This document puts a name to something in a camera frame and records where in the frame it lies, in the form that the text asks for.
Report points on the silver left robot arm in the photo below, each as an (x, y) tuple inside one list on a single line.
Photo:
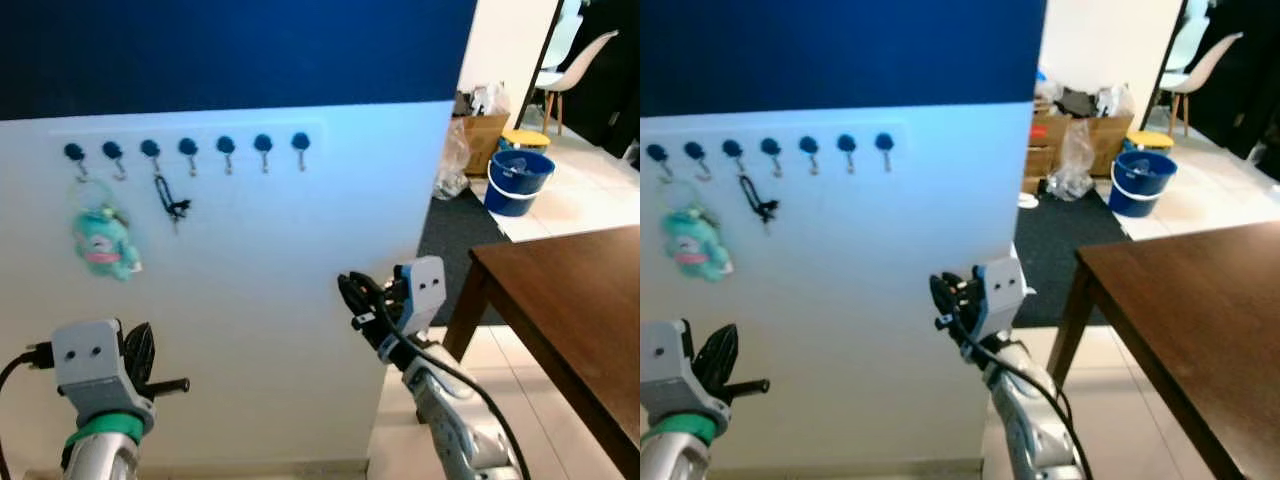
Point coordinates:
[(675, 455), (100, 455)]

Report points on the dark grey floor mat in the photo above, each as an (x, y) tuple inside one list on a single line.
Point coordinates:
[(1050, 250), (455, 240)]

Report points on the brown wooden table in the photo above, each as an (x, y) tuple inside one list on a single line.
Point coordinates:
[(1200, 300), (580, 300)]

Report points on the clear plastic bag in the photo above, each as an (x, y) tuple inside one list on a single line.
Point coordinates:
[(452, 165), (1072, 165)]

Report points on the blue bucket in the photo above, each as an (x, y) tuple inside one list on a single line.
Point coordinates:
[(1142, 186), (518, 185)]

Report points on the large brown cardboard box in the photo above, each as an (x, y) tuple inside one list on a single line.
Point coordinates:
[(490, 140), (1110, 140)]

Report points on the yellow round lid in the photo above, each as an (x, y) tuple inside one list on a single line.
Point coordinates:
[(525, 139), (1150, 140)]

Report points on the white plastic chair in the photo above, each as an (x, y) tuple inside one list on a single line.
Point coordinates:
[(1210, 65), (1192, 35), (585, 65)]

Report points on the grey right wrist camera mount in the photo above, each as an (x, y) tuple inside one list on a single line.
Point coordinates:
[(1005, 290), (425, 290)]

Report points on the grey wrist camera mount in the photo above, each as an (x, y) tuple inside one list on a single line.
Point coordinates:
[(425, 290), (665, 365), (1005, 290), (90, 365)]

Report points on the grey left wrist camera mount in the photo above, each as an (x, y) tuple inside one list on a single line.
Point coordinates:
[(665, 365), (90, 365)]

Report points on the blue wall hook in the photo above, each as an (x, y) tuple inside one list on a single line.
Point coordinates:
[(809, 146), (884, 142), (113, 150), (226, 145), (300, 141), (695, 151), (263, 143), (75, 152), (188, 147), (847, 144), (150, 148), (657, 153), (733, 149), (771, 148)]

